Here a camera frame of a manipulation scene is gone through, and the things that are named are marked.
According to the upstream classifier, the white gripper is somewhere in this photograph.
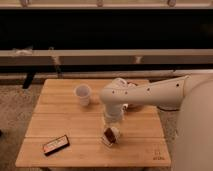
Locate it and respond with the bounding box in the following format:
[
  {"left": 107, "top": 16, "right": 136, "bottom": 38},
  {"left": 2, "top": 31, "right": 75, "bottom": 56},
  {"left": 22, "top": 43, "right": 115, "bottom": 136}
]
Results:
[{"left": 104, "top": 105, "right": 124, "bottom": 126}]

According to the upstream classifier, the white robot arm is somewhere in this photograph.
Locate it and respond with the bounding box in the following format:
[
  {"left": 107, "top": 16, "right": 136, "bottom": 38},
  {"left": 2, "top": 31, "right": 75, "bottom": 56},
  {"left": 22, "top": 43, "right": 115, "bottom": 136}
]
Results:
[{"left": 100, "top": 74, "right": 213, "bottom": 171}]

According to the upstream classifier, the orange bowl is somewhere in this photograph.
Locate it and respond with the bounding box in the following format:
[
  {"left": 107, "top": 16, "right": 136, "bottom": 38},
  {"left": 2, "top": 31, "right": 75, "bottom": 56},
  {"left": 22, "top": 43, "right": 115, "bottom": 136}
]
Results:
[{"left": 123, "top": 82, "right": 143, "bottom": 110}]

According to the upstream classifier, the white paper cup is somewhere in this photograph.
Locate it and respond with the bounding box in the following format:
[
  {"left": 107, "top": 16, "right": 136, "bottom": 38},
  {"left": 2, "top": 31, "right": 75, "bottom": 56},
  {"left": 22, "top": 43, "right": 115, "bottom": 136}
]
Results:
[{"left": 74, "top": 84, "right": 91, "bottom": 106}]

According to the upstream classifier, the wooden table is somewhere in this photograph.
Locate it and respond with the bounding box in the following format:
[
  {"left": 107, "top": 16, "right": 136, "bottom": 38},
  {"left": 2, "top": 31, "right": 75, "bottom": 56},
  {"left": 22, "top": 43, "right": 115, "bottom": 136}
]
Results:
[{"left": 16, "top": 79, "right": 171, "bottom": 167}]

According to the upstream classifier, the black cable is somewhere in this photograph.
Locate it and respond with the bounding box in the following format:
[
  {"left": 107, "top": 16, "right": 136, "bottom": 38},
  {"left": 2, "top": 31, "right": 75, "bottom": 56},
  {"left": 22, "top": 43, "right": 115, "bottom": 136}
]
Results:
[{"left": 156, "top": 104, "right": 181, "bottom": 112}]

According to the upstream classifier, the grey metal rail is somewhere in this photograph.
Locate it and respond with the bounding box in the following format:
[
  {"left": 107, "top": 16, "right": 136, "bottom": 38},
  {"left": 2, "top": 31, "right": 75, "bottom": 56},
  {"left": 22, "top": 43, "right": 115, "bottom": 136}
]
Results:
[{"left": 0, "top": 49, "right": 213, "bottom": 65}]

